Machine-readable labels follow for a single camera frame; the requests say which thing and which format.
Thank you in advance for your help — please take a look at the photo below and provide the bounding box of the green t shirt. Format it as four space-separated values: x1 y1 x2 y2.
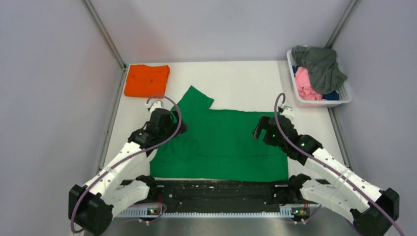
150 87 289 182

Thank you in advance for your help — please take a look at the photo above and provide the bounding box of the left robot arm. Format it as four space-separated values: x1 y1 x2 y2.
68 107 188 236

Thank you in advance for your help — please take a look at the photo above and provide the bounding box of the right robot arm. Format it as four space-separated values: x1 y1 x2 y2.
252 115 400 236

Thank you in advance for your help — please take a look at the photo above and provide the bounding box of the folded orange t shirt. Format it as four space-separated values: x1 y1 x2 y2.
124 64 170 98

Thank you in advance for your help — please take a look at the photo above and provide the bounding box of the pink t shirt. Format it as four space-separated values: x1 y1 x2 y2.
295 67 323 101

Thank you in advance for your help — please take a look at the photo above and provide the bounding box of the white laundry basket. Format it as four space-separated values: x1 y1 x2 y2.
286 49 352 108

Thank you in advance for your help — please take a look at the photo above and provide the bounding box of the grey t shirt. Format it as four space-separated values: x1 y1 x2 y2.
291 45 347 95

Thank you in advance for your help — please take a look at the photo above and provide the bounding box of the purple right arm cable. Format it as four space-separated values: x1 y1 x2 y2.
274 92 406 236

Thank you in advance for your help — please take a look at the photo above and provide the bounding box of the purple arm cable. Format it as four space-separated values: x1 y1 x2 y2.
70 94 183 235
274 92 406 236

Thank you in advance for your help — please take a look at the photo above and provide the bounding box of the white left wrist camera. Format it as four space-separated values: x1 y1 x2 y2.
145 100 164 114

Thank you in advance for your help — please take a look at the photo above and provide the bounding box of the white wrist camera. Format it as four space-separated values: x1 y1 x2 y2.
278 104 295 120
145 100 164 114

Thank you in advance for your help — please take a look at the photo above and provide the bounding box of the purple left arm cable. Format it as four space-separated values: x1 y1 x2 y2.
70 94 183 235

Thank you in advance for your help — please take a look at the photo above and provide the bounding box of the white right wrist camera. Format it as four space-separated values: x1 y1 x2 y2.
278 104 295 120

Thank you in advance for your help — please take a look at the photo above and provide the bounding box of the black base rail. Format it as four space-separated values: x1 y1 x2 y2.
114 178 327 219

